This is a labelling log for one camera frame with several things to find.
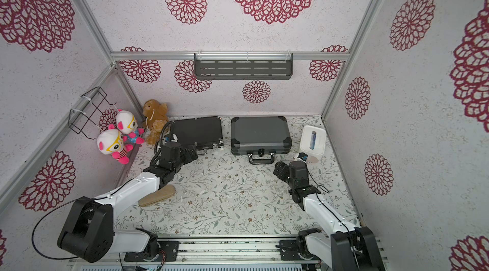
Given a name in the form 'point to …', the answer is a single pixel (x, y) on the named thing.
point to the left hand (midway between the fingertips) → (189, 151)
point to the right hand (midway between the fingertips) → (281, 164)
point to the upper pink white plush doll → (127, 125)
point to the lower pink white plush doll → (112, 142)
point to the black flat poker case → (204, 133)
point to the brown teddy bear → (156, 116)
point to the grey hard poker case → (261, 137)
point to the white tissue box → (312, 140)
